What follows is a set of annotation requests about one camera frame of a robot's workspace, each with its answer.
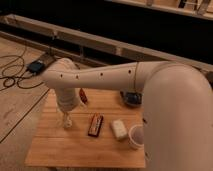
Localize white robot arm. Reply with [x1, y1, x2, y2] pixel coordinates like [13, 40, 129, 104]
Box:
[42, 58, 213, 171]

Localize white paper cup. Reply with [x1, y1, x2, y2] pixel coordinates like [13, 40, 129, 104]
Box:
[128, 125, 144, 150]

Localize long wooden rail frame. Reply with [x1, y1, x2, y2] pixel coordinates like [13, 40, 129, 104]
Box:
[0, 14, 213, 82]

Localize small red brown object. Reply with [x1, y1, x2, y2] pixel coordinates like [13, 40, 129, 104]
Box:
[79, 88, 88, 104]

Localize white rectangular block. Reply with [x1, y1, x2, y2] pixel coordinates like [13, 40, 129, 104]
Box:
[111, 120, 127, 140]

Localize dark round bowl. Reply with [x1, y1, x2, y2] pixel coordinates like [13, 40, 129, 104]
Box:
[120, 91, 142, 107]

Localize black floor cable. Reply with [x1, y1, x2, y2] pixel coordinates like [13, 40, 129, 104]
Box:
[0, 44, 51, 90]

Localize wooden table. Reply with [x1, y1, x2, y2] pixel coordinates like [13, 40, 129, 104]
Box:
[25, 89, 145, 168]

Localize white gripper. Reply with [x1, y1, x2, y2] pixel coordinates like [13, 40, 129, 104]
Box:
[55, 88, 79, 112]

